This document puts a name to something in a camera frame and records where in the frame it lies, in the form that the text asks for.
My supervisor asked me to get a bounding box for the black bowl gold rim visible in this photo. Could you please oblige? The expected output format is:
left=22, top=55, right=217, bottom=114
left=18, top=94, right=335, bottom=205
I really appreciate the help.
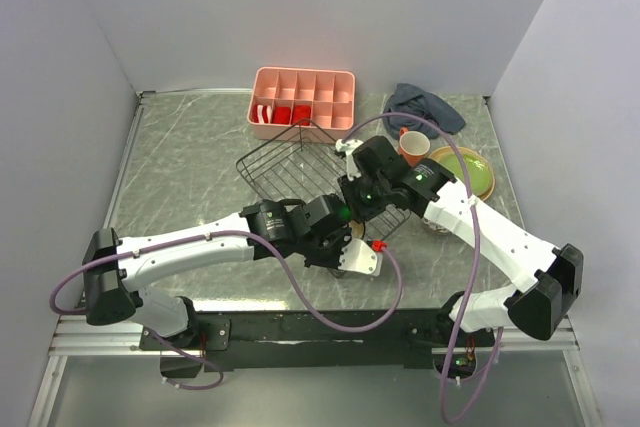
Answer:
left=349, top=220, right=366, bottom=239

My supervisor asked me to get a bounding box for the clear glass plate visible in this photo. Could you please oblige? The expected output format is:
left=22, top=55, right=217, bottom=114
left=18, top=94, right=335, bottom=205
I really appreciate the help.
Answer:
left=438, top=151, right=495, bottom=198

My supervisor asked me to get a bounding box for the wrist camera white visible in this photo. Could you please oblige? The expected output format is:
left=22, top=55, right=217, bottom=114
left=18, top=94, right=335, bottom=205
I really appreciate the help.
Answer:
left=335, top=139, right=363, bottom=181
left=337, top=238, right=383, bottom=277

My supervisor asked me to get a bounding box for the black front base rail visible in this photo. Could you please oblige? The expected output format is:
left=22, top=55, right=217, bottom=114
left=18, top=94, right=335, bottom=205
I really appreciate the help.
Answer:
left=138, top=307, right=496, bottom=373

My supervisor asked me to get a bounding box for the red roll right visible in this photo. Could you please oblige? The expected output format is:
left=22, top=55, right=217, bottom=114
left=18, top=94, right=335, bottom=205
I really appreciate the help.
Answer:
left=291, top=104, right=311, bottom=126

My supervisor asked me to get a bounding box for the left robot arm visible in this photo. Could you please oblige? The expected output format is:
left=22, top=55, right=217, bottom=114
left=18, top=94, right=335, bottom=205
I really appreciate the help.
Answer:
left=83, top=194, right=357, bottom=349

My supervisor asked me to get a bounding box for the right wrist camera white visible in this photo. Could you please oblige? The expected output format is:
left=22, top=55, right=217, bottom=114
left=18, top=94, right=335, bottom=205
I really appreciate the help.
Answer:
left=335, top=139, right=363, bottom=181

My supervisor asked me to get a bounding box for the grey crumpled cloth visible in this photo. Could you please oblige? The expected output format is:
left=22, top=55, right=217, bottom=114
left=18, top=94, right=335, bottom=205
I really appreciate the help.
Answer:
left=382, top=83, right=466, bottom=140

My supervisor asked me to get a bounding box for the orange mug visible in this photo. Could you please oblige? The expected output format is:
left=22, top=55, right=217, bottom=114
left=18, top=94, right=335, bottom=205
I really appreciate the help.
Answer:
left=397, top=127, right=431, bottom=167

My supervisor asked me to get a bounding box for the tan wooden plate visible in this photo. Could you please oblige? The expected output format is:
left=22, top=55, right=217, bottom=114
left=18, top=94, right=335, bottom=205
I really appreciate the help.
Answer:
left=429, top=146, right=495, bottom=200

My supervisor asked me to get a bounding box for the pink compartment organizer box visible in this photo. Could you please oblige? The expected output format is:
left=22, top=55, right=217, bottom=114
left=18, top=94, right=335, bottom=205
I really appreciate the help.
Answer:
left=247, top=67, right=356, bottom=143

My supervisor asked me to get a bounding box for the pink patterned bowl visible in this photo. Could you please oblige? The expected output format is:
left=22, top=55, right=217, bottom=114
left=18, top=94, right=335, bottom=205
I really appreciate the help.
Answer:
left=422, top=218, right=451, bottom=235

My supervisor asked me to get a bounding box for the black wire dish rack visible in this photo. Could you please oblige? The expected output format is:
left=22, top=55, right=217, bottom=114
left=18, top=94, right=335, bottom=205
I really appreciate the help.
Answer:
left=236, top=134, right=409, bottom=277

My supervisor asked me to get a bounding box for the red white striped roll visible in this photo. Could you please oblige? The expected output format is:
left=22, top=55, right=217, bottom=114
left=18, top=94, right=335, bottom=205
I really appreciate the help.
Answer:
left=253, top=104, right=273, bottom=124

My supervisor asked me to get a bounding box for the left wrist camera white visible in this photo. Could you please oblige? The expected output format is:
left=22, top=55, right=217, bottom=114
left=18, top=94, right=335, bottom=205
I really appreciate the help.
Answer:
left=337, top=238, right=383, bottom=277

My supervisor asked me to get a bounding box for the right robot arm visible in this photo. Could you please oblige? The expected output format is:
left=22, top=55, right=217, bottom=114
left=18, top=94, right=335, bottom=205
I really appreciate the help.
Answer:
left=335, top=136, right=584, bottom=345

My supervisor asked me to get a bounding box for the red roll middle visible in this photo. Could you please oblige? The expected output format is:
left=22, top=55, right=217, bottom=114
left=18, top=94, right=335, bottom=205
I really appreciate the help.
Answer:
left=272, top=106, right=292, bottom=125

